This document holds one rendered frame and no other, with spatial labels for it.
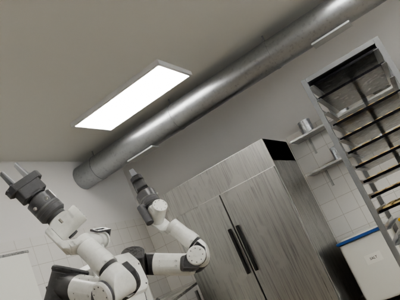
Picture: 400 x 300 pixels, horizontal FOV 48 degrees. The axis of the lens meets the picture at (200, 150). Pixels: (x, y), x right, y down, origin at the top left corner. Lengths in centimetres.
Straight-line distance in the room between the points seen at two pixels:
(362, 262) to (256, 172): 135
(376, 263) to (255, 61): 231
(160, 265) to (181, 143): 443
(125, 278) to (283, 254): 348
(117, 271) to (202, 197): 378
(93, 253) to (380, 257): 373
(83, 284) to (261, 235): 347
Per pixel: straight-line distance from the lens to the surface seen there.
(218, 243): 501
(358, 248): 482
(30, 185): 152
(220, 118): 597
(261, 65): 471
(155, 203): 193
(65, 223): 147
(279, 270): 480
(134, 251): 194
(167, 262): 189
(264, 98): 576
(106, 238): 181
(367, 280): 486
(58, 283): 158
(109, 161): 560
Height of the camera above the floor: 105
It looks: 14 degrees up
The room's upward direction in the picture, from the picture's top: 24 degrees counter-clockwise
